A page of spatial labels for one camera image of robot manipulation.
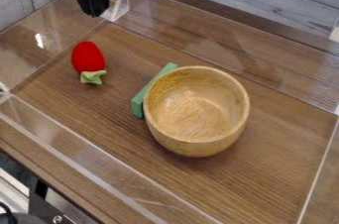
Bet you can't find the clear acrylic tray wall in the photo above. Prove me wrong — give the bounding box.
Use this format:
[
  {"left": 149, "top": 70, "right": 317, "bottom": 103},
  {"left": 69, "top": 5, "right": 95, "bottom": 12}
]
[{"left": 0, "top": 82, "right": 222, "bottom": 224}]

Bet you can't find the black table leg bracket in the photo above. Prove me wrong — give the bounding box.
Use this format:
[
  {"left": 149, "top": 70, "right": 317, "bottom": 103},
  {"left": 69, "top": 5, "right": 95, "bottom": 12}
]
[{"left": 29, "top": 180, "right": 77, "bottom": 224}]

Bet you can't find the red plush strawberry toy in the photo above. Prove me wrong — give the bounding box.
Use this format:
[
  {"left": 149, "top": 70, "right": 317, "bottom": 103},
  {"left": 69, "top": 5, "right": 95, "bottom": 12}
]
[{"left": 73, "top": 41, "right": 107, "bottom": 85}]

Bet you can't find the green rectangular block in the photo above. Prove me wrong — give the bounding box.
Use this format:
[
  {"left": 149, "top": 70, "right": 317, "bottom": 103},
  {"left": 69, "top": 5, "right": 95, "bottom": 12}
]
[{"left": 131, "top": 62, "right": 178, "bottom": 119}]

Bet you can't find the clear acrylic corner bracket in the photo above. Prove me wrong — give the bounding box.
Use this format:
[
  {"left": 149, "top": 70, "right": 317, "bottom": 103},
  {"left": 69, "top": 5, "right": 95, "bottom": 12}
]
[{"left": 101, "top": 0, "right": 130, "bottom": 22}]

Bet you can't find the light wooden bowl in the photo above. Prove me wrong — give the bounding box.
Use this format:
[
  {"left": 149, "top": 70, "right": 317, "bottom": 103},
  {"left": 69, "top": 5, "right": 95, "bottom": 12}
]
[{"left": 143, "top": 65, "right": 251, "bottom": 158}]

